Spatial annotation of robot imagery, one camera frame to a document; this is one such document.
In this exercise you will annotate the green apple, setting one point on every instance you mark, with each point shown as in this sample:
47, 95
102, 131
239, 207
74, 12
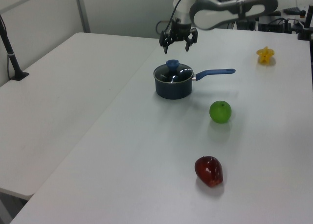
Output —
220, 112

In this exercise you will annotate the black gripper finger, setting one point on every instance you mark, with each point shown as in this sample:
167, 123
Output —
193, 37
166, 39

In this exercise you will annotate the dark red apple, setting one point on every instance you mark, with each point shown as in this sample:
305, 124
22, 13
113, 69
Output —
207, 171

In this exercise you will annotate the black pole with white band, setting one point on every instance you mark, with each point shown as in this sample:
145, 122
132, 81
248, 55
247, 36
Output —
14, 65

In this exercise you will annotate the black camera stand pole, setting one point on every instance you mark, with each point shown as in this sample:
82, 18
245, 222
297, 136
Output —
305, 33

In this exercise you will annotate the yellow starfruit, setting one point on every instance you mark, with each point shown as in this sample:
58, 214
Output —
265, 55

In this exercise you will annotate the black electronics box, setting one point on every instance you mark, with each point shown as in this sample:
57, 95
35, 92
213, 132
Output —
271, 28

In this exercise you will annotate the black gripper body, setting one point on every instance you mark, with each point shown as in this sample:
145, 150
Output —
180, 30

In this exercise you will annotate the glass lid with blue knob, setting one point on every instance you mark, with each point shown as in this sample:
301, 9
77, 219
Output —
172, 64

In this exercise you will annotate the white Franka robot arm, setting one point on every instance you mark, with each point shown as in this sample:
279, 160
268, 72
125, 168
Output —
210, 16

